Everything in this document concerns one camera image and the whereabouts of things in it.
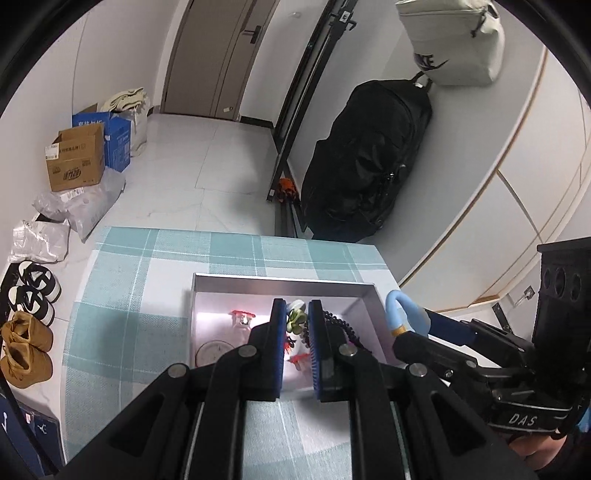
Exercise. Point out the white cabinet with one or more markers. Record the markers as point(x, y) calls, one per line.
point(508, 184)

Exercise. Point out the grey jewelry tray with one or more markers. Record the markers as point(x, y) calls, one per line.
point(221, 318)

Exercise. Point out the brown cardboard box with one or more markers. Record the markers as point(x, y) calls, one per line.
point(76, 161)

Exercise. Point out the orange and black tool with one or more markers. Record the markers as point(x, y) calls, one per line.
point(286, 189)

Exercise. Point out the dark blue shoe box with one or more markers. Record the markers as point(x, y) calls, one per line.
point(39, 438)

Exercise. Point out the white plastic bag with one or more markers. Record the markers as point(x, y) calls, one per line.
point(140, 134)

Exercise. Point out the black tripod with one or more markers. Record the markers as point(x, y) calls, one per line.
point(304, 83)

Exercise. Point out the cream fabric bag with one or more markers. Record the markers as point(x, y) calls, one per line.
point(125, 99)

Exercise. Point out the green charm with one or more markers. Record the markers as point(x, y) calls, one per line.
point(297, 319)

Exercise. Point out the brown suede boot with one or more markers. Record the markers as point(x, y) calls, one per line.
point(30, 332)
point(25, 367)

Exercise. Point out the person's right forearm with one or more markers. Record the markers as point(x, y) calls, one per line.
point(568, 461)

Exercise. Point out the black and white sneaker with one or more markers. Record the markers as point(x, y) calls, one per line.
point(44, 281)
point(30, 303)

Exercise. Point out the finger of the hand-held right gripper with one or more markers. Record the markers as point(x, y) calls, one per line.
point(418, 346)
point(445, 324)

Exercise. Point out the white sports bag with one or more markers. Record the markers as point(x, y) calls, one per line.
point(455, 41)

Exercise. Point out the red toy charm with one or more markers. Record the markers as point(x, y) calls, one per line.
point(299, 361)

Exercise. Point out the blue cardboard box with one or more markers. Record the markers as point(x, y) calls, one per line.
point(117, 143)

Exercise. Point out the grey door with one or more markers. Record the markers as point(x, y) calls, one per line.
point(212, 60)

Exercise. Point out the black backpack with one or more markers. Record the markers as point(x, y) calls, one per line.
point(364, 161)

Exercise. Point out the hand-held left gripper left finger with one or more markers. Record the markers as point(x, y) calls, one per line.
point(277, 353)

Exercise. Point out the teal checked tablecloth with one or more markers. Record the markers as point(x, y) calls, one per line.
point(138, 277)

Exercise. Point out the grey parcel bag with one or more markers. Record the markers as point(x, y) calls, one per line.
point(57, 205)
point(97, 207)
point(39, 242)

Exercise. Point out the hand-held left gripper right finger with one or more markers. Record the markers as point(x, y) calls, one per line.
point(316, 353)

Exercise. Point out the person's right hand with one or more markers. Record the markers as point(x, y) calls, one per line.
point(531, 451)

